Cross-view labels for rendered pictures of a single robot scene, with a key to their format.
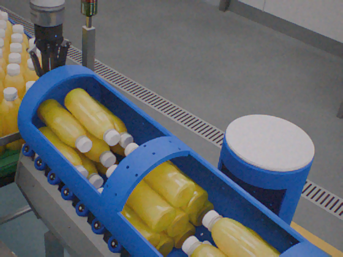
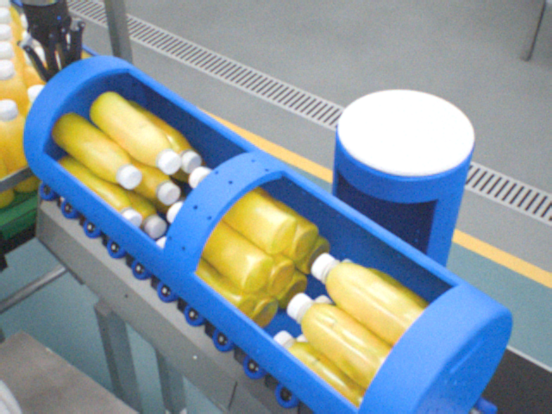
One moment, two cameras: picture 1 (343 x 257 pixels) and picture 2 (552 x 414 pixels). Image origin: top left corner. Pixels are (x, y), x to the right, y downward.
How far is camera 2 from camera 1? 9 cm
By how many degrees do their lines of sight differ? 8
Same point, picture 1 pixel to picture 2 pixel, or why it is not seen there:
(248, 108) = (379, 65)
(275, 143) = (413, 133)
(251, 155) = (379, 157)
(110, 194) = (176, 249)
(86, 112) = (125, 128)
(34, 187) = (67, 244)
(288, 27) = not seen: outside the picture
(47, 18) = not seen: outside the picture
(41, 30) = (35, 12)
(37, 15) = not seen: outside the picture
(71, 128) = (106, 155)
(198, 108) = (303, 75)
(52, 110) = (74, 130)
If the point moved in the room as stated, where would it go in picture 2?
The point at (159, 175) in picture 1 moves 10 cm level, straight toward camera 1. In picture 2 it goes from (243, 213) to (242, 260)
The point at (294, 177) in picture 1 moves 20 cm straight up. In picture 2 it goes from (447, 180) to (465, 98)
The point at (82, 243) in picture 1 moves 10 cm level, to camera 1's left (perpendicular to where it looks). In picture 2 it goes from (148, 316) to (94, 317)
